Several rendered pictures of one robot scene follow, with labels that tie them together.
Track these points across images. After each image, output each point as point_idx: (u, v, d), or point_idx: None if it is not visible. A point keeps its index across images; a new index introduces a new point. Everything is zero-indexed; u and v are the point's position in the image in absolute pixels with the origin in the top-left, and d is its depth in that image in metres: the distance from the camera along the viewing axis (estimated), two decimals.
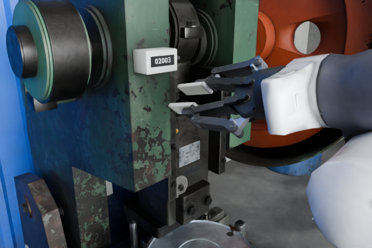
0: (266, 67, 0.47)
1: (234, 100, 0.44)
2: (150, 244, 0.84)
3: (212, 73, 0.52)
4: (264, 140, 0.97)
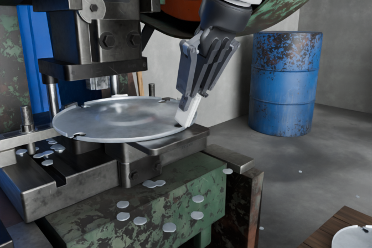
0: (238, 41, 0.51)
1: None
2: (60, 114, 0.63)
3: None
4: (191, 13, 0.89)
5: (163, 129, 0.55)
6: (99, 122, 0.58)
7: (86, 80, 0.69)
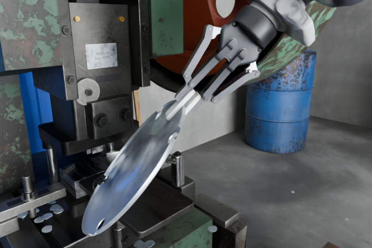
0: None
1: (240, 61, 0.51)
2: (89, 207, 0.60)
3: (189, 77, 0.52)
4: None
5: (159, 156, 0.47)
6: (114, 192, 0.53)
7: None
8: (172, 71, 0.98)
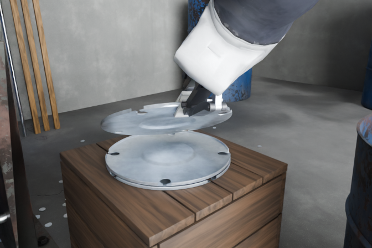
0: None
1: None
2: (161, 133, 0.81)
3: (184, 78, 0.51)
4: None
5: (130, 116, 0.58)
6: (145, 128, 0.71)
7: None
8: None
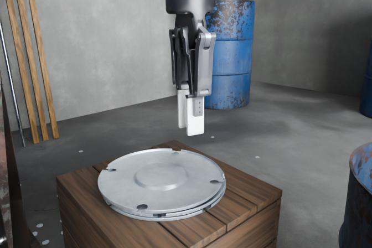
0: (200, 32, 0.43)
1: None
2: (150, 151, 0.84)
3: (206, 91, 0.48)
4: None
5: (130, 200, 0.61)
6: (138, 169, 0.74)
7: None
8: None
